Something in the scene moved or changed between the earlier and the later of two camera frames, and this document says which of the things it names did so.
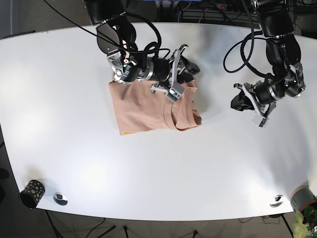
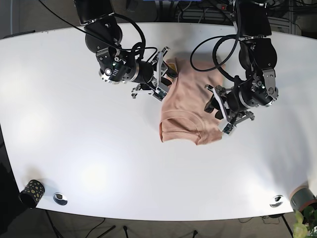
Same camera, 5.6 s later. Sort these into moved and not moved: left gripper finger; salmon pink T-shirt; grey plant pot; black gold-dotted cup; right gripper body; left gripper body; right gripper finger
Moved: right gripper finger; left gripper finger; left gripper body; salmon pink T-shirt; right gripper body
Not moved: grey plant pot; black gold-dotted cup
